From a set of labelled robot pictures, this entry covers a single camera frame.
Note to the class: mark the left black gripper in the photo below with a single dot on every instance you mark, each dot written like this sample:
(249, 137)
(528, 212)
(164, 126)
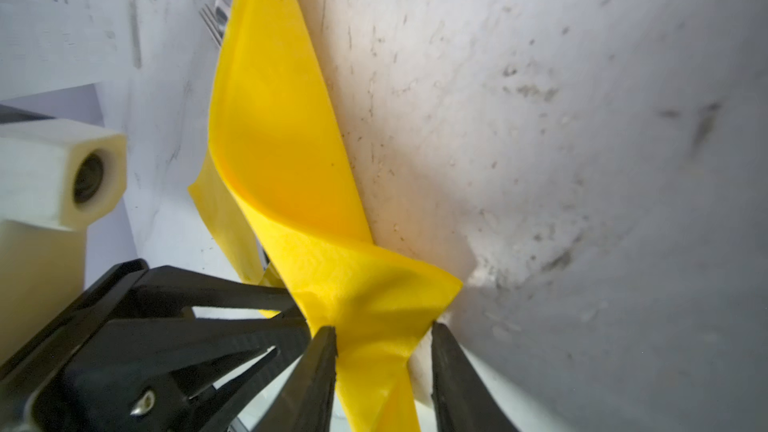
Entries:
(128, 355)

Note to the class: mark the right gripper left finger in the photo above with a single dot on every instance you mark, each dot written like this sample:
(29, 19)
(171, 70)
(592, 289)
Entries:
(305, 402)

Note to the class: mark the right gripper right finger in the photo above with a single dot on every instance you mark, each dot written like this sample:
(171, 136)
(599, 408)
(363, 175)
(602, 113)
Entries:
(461, 400)

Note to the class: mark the silver metal fork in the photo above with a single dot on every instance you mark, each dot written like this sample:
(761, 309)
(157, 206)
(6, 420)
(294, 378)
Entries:
(216, 18)

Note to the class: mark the white perforated plastic basket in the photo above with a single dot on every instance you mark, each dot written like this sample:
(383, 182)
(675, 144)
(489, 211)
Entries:
(49, 45)

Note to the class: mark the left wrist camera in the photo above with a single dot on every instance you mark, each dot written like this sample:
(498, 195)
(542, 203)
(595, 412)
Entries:
(58, 177)

